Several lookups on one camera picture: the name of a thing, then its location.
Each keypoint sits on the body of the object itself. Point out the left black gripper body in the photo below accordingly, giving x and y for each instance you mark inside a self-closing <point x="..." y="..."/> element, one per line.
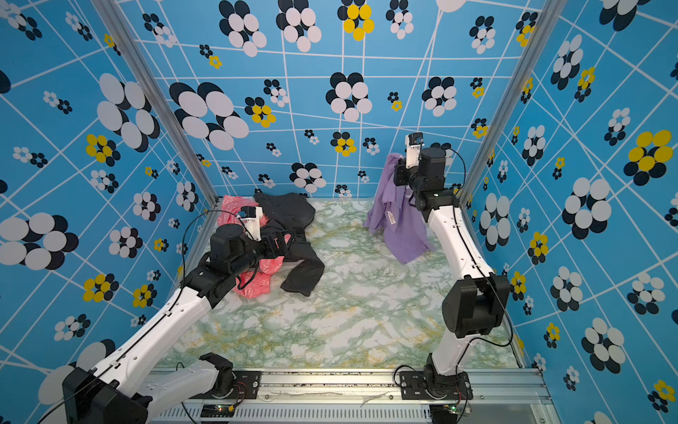
<point x="267" y="249"/>

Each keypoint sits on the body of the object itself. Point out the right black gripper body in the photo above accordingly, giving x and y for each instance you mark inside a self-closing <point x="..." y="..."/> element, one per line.
<point x="403" y="178"/>

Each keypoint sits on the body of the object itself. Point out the purple printed cloth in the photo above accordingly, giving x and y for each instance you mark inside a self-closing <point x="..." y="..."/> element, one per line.
<point x="404" y="229"/>

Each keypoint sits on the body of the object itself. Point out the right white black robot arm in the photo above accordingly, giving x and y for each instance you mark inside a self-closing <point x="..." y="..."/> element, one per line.
<point x="476" y="302"/>

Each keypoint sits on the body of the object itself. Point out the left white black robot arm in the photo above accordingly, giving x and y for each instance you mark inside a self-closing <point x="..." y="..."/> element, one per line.
<point x="116" y="389"/>

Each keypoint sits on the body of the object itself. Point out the black cloth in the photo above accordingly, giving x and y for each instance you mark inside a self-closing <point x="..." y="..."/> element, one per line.
<point x="293" y="213"/>

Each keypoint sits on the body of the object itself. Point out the pink patterned cloth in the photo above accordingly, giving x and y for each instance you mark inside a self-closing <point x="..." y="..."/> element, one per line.
<point x="252" y="284"/>

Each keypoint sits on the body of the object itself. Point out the left small circuit board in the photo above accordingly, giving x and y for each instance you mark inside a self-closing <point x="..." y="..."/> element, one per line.
<point x="217" y="412"/>

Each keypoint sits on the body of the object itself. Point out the small circuit board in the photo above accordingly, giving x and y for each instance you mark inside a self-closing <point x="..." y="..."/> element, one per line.
<point x="217" y="412"/>
<point x="443" y="414"/>

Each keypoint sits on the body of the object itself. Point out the right small circuit board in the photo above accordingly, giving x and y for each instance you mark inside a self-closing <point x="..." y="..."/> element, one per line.
<point x="443" y="414"/>

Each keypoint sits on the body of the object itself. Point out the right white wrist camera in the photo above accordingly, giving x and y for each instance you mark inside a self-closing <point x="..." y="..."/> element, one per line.
<point x="414" y="143"/>

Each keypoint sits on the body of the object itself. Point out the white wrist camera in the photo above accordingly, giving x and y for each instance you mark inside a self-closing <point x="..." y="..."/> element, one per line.
<point x="250" y="217"/>
<point x="414" y="143"/>

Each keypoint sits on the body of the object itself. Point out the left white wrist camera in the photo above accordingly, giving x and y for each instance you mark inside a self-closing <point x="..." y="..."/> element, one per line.
<point x="250" y="217"/>

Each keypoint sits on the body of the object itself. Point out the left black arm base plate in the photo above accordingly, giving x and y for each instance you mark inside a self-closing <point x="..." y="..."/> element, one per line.
<point x="245" y="385"/>

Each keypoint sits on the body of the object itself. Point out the aluminium front frame rail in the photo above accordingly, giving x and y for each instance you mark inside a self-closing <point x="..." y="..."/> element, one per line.
<point x="372" y="396"/>

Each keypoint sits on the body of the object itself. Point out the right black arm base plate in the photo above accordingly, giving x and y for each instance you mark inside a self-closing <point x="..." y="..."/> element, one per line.
<point x="419" y="386"/>

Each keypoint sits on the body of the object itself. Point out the right aluminium corner post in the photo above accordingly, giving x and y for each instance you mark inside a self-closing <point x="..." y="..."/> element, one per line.
<point x="548" y="19"/>

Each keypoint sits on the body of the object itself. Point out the aluminium corner post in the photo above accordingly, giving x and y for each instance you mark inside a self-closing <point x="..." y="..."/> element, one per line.
<point x="113" y="19"/>
<point x="548" y="19"/>

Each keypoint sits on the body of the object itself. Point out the left aluminium corner post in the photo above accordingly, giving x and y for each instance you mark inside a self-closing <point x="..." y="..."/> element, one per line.
<point x="113" y="19"/>

